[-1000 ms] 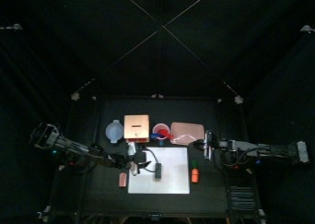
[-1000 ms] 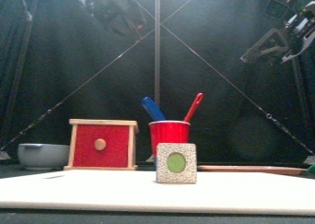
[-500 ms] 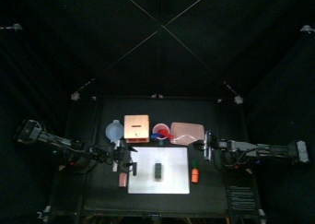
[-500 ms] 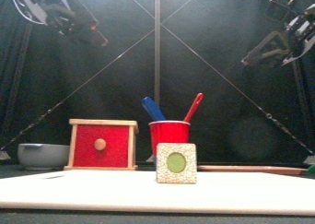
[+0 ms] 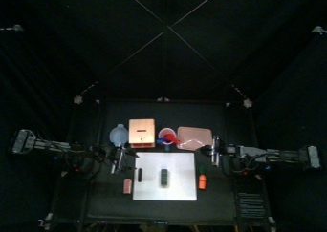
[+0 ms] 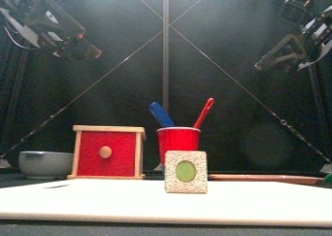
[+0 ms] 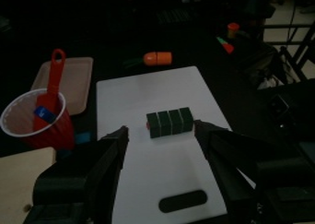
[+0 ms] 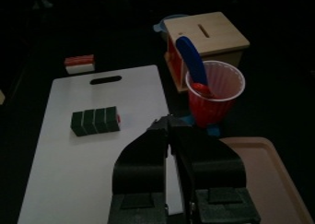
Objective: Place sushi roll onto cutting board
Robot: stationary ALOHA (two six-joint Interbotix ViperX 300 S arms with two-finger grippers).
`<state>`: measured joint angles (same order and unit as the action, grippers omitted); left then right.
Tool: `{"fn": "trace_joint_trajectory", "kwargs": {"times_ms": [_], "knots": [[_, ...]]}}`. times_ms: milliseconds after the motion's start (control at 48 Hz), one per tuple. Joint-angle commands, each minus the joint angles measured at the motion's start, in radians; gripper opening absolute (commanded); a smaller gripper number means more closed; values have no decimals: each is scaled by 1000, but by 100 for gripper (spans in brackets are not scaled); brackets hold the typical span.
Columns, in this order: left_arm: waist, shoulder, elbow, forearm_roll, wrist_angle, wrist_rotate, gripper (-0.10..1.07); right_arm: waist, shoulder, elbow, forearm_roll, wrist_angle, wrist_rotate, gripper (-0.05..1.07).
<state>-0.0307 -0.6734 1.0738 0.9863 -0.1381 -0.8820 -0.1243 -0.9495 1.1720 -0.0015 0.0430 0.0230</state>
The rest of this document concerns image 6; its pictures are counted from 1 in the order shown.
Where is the red wooden drawer box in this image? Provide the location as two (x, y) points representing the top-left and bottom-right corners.
(66, 124), (148, 181)

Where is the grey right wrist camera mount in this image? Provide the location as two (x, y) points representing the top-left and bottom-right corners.
(297, 44), (332, 72)

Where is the white cutting board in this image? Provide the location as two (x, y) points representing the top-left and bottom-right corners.
(0, 179), (332, 228)

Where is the grey bowl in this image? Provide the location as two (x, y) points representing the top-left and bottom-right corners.
(17, 151), (74, 180)

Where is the red plastic cup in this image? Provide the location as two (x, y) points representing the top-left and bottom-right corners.
(156, 126), (202, 176)

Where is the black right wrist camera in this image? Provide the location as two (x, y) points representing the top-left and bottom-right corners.
(277, 0), (313, 24)

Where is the diagonal brace cable with turnbuckle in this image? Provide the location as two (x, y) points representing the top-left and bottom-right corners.
(125, 0), (332, 164)

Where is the toy sushi roll green centre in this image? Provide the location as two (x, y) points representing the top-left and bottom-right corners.
(164, 150), (209, 194)

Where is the black frame post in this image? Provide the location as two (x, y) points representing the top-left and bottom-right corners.
(0, 47), (32, 151)
(308, 64), (326, 163)

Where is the metal frame pole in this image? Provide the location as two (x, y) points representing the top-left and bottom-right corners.
(162, 0), (170, 111)

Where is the red utensil handle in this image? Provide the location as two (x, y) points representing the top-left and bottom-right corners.
(192, 97), (216, 130)

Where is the brown wooden tray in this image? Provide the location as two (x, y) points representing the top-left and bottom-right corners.
(206, 173), (325, 186)

